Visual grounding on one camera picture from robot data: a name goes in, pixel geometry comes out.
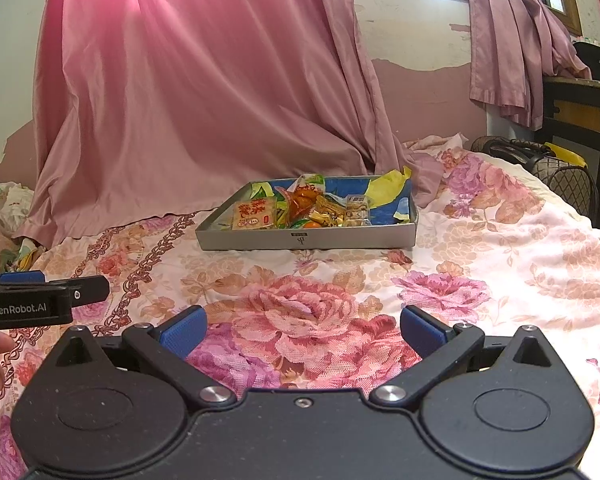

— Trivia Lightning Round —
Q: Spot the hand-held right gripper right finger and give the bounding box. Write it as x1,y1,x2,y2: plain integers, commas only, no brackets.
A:
369,305,563,408

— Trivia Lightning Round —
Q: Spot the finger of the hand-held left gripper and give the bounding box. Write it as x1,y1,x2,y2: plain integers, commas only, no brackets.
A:
70,274,111,307
0,269,47,285

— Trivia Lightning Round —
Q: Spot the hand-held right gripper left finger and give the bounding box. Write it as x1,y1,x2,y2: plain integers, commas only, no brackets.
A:
39,305,237,408

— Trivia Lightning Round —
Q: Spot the beige barcode snack packet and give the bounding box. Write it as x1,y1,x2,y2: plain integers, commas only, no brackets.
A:
345,193,372,227

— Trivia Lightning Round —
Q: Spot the metal tray with painted lining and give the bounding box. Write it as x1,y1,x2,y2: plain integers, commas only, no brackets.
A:
195,173,421,253

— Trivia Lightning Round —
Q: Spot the colourful crumpled cloth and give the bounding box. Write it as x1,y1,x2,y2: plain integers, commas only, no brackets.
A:
0,236,47,274

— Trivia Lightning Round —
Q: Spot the white printed cloth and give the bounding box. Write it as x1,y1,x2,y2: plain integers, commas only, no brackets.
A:
0,181,37,247

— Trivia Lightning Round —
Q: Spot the orange square snack packet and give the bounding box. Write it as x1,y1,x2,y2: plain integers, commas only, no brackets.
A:
231,197,277,232

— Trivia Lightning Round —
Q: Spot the golden wrapped snack packet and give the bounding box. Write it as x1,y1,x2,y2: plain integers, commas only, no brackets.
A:
310,195,349,229

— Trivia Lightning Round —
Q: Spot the orange snack packet green top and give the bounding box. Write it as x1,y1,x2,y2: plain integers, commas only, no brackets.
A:
286,173,328,222

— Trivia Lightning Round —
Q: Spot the yellow plastic bag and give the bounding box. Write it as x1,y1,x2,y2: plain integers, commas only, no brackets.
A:
544,141,589,169

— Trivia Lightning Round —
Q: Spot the large pink curtain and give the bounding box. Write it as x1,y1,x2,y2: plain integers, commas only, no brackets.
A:
11,0,449,249

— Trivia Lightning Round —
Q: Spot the dark wooden desk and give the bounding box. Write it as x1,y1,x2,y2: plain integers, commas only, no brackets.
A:
541,75,600,237

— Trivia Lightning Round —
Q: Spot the small pink curtain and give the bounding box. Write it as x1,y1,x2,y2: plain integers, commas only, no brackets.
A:
468,0,594,132

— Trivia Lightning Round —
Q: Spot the black sign with number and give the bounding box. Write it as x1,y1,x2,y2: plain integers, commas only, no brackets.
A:
571,41,600,84

